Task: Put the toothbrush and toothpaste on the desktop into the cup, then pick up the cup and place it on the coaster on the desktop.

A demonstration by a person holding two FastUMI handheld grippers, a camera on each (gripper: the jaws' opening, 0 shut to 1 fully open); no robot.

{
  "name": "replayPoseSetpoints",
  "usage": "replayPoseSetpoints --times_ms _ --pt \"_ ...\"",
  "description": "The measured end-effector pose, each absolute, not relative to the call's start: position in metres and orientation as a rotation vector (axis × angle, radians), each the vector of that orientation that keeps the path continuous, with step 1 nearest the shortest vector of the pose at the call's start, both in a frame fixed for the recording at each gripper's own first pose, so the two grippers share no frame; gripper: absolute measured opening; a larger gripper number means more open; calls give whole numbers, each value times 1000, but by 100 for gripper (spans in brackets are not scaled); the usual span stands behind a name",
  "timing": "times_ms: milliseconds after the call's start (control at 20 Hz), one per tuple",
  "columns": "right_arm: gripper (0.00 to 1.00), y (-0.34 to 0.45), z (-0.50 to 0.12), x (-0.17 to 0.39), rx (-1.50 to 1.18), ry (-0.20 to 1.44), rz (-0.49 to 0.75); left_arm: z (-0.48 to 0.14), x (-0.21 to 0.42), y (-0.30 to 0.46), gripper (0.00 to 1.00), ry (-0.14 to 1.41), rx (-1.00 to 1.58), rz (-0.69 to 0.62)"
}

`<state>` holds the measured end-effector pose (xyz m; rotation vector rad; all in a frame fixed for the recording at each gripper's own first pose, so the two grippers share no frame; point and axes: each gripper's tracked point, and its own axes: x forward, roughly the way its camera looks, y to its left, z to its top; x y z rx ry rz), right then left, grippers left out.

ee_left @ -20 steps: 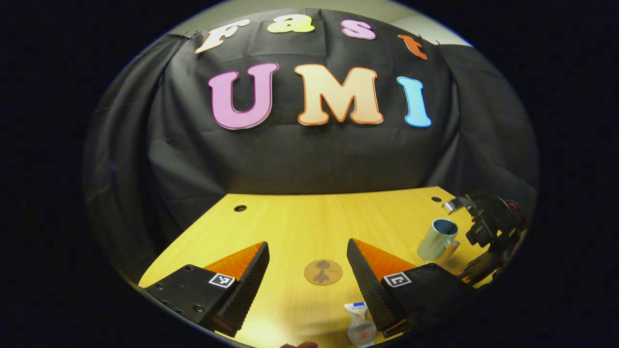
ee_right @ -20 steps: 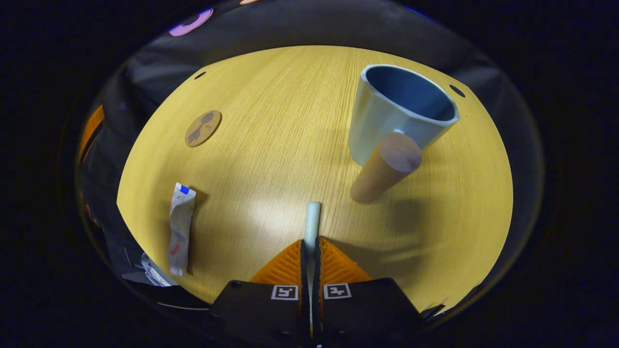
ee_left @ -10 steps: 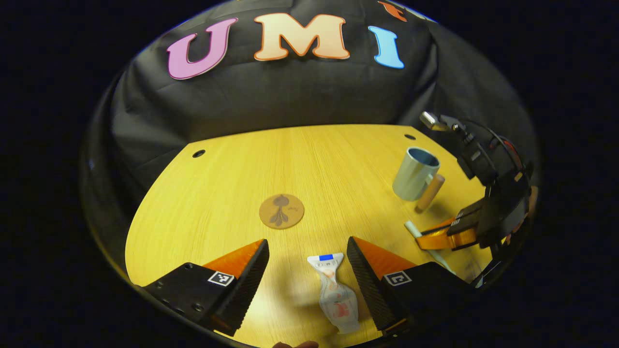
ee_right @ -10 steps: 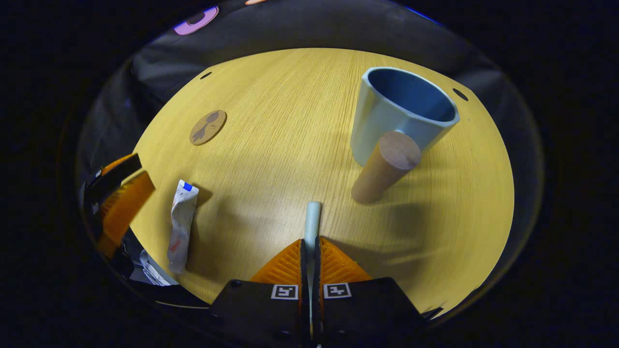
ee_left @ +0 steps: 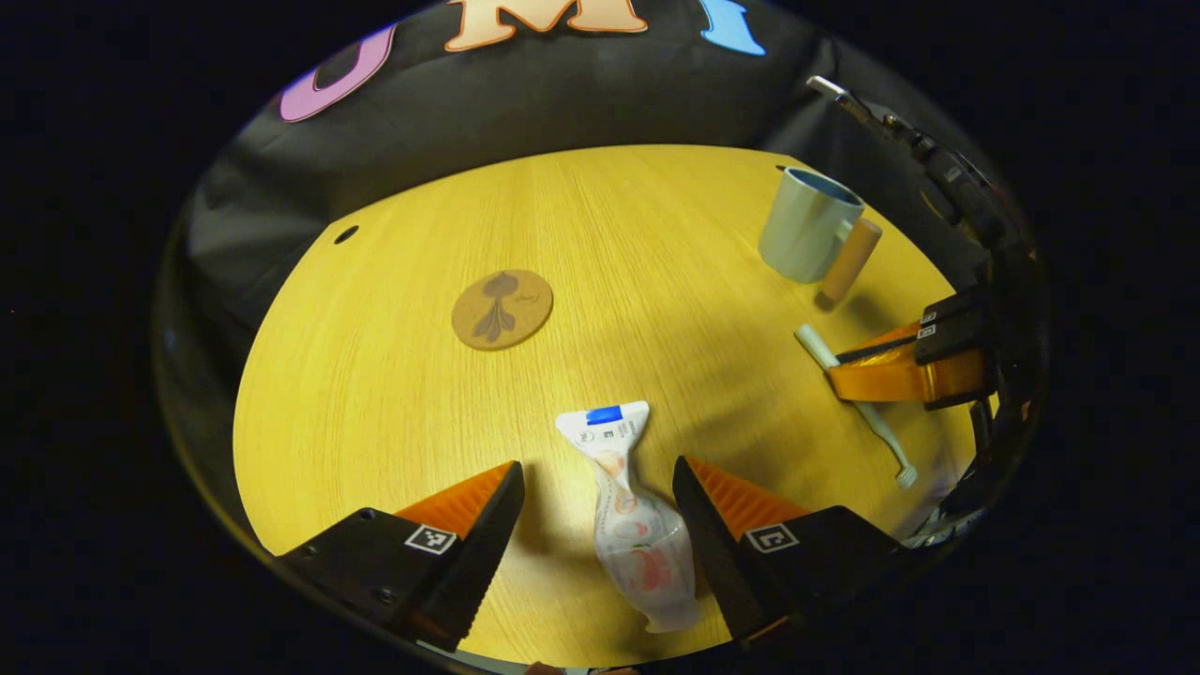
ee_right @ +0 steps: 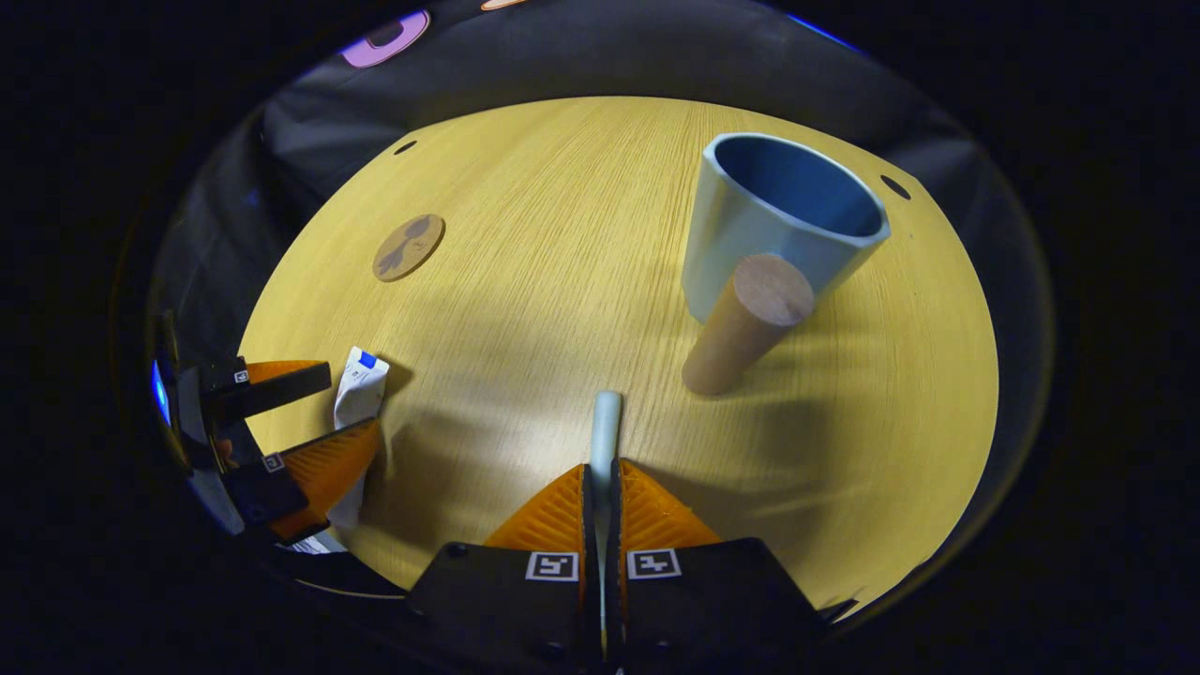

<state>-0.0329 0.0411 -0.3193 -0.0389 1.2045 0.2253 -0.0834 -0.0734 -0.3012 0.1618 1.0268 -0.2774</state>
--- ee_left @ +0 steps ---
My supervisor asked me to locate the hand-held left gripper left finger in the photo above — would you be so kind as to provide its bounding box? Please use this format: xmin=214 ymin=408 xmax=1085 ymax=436
xmin=277 ymin=459 xmax=526 ymax=653

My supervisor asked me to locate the pale green toothbrush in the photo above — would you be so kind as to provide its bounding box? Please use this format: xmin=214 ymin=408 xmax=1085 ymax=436
xmin=795 ymin=323 xmax=920 ymax=490

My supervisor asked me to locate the round brown coaster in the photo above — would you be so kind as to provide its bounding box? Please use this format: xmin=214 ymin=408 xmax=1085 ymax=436
xmin=451 ymin=269 xmax=554 ymax=353

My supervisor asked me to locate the wooden desktop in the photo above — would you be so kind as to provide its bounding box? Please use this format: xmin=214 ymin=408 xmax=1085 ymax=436
xmin=232 ymin=143 xmax=981 ymax=668

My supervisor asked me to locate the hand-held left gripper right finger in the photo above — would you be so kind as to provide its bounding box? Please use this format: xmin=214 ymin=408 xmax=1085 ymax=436
xmin=672 ymin=456 xmax=915 ymax=643

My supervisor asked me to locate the pale green cup wooden handle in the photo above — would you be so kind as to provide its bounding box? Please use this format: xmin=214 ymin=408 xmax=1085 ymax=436
xmin=757 ymin=166 xmax=884 ymax=310

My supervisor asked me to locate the white toothpaste tube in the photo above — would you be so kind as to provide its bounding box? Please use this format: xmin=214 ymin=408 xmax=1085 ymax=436
xmin=555 ymin=401 xmax=702 ymax=635

